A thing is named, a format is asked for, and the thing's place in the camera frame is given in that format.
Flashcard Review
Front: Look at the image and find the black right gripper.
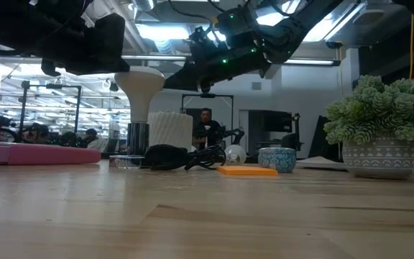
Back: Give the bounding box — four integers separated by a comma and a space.
163, 6, 271, 94

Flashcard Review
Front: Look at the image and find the blue patterned bowl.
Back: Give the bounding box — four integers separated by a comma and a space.
257, 147, 297, 173

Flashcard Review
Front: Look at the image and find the black monitor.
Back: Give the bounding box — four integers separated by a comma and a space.
248, 109, 303, 152

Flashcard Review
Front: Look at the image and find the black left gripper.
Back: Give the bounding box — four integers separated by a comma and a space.
0, 0, 131, 77

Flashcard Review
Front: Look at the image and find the green succulent in patterned pot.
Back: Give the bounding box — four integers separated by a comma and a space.
323, 74, 414, 180

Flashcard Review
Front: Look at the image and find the pink case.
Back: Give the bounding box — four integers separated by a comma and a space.
0, 140, 102, 166

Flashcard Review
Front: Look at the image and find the black background rig frame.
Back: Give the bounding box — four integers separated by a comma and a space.
17, 80, 83, 142
180, 93, 235, 145

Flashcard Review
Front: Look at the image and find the yellow cable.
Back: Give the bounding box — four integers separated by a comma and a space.
406, 14, 414, 80

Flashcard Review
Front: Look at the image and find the small white light bulb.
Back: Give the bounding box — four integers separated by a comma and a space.
224, 144, 247, 166

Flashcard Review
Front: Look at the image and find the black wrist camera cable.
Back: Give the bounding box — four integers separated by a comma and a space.
167, 0, 217, 23

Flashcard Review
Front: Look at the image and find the person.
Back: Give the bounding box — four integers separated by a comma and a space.
30, 124, 50, 144
191, 107, 226, 151
84, 127, 109, 153

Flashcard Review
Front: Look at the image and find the orange sticky note pad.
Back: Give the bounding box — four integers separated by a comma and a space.
216, 165, 279, 177

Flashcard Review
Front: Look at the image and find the white ribbed mug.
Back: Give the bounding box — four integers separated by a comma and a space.
147, 111, 193, 151

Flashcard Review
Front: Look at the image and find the bright ceiling light panel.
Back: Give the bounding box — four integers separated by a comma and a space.
302, 0, 368, 42

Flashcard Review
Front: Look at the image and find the black leaning panel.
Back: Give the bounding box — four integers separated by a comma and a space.
307, 114, 332, 159

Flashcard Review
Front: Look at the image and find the linear ceiling light fixture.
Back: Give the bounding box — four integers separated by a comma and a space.
0, 53, 341, 68

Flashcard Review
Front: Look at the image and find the black lamp power cable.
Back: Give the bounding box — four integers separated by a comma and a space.
142, 143, 226, 172

